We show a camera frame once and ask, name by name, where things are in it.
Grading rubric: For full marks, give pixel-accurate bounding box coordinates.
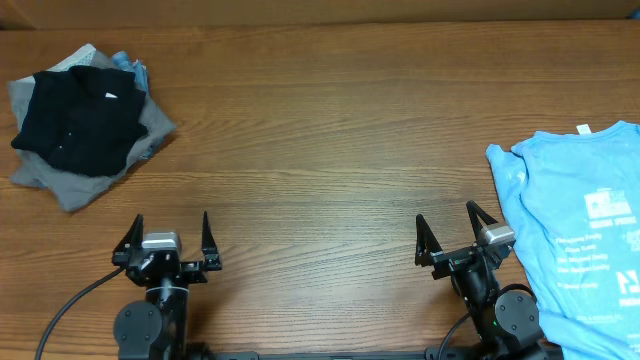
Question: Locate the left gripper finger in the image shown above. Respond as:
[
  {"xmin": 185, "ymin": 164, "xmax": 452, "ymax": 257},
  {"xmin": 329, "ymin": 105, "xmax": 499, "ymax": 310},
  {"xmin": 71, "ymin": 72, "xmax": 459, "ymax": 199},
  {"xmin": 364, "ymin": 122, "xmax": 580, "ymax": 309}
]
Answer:
[
  {"xmin": 201, "ymin": 212, "xmax": 222, "ymax": 271},
  {"xmin": 111, "ymin": 214, "xmax": 144, "ymax": 266}
]

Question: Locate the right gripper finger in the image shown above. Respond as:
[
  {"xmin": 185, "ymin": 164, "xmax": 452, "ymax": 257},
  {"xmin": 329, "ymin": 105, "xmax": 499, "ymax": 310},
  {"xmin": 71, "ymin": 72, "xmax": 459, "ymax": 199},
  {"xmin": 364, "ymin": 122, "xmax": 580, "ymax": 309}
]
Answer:
[
  {"xmin": 466, "ymin": 200, "xmax": 498, "ymax": 239},
  {"xmin": 415, "ymin": 214, "xmax": 443, "ymax": 267}
]

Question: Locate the black t-shirt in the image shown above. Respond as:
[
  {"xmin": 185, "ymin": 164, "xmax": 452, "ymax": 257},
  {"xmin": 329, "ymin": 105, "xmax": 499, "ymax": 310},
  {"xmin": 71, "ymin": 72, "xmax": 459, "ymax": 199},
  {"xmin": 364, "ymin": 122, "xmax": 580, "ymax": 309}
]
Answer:
[{"xmin": 11, "ymin": 65, "xmax": 148, "ymax": 177}]

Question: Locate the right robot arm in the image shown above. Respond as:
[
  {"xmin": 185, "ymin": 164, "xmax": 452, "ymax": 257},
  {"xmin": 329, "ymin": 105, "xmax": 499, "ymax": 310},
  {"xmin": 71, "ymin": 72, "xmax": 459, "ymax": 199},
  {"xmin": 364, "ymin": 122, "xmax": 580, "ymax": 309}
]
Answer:
[{"xmin": 415, "ymin": 200, "xmax": 551, "ymax": 359}]

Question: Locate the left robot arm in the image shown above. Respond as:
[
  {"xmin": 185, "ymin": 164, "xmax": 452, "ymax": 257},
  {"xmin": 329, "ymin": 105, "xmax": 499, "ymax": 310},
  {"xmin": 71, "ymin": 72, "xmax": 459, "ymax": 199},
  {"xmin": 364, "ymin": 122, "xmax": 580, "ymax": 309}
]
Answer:
[{"xmin": 112, "ymin": 214, "xmax": 222, "ymax": 360}]

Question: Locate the light blue t-shirt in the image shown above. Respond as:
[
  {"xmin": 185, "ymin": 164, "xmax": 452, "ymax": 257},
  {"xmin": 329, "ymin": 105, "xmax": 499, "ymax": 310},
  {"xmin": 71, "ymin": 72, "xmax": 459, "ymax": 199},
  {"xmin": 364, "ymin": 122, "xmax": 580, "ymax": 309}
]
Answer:
[{"xmin": 486, "ymin": 121, "xmax": 639, "ymax": 359}]

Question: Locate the folded blue garment under shorts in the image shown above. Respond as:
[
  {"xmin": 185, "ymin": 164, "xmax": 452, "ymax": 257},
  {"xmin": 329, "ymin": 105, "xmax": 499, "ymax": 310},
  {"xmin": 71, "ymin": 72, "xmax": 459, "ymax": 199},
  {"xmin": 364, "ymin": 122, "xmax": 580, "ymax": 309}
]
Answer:
[{"xmin": 111, "ymin": 51, "xmax": 165, "ymax": 160}]

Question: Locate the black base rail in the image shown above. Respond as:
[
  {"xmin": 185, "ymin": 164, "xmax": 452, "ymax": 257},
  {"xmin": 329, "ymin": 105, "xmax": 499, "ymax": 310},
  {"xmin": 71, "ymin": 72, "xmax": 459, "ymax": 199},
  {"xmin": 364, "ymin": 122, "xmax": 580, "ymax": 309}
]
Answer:
[{"xmin": 189, "ymin": 344, "xmax": 561, "ymax": 360}]

